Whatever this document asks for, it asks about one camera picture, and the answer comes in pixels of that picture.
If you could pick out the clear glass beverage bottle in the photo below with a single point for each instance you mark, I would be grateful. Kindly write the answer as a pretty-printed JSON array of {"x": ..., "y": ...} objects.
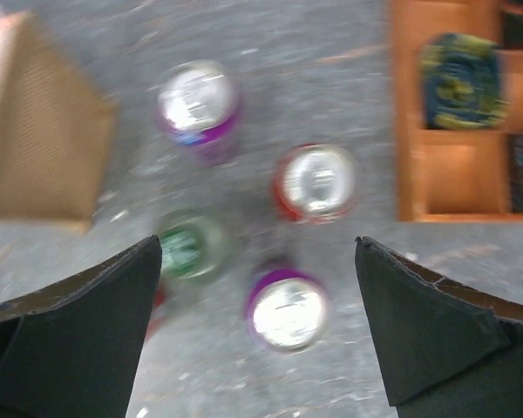
[{"x": 196, "y": 246}]

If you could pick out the red soda can back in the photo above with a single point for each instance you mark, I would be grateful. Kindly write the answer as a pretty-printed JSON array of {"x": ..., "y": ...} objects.
[{"x": 158, "y": 314}]

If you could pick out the red soda can front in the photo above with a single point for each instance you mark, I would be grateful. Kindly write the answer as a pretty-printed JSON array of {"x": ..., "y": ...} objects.
[{"x": 315, "y": 183}]

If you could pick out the orange wooden divider tray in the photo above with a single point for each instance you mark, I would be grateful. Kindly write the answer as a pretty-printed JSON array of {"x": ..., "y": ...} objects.
[{"x": 452, "y": 176}]

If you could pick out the patterned canvas tote bag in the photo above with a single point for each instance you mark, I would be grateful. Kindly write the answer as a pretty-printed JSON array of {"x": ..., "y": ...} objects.
[{"x": 56, "y": 130}]

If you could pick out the purple soda can front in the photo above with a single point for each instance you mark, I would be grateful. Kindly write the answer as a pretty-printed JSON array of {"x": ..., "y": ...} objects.
[{"x": 286, "y": 309}]

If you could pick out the black rolled sock upper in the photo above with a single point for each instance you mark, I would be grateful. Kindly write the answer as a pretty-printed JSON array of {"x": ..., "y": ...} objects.
[{"x": 512, "y": 24}]

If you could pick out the purple soda can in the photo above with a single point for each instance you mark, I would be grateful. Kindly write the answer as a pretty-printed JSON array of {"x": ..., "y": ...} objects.
[
  {"x": 286, "y": 309},
  {"x": 198, "y": 107}
]

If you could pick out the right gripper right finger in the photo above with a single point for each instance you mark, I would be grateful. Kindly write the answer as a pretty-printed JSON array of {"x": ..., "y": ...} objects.
[{"x": 444, "y": 349}]

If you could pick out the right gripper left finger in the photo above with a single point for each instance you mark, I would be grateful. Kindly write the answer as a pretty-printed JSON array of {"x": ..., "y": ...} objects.
[{"x": 71, "y": 349}]

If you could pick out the red soda can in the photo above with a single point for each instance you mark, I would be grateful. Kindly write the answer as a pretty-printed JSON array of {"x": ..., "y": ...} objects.
[
  {"x": 315, "y": 183},
  {"x": 158, "y": 314}
]

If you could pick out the blue green rolled sock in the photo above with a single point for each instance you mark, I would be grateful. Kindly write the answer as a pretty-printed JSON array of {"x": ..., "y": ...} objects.
[{"x": 461, "y": 83}]

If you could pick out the purple soda can back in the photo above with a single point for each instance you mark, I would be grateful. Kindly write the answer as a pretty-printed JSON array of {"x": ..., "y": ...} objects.
[{"x": 198, "y": 107}]

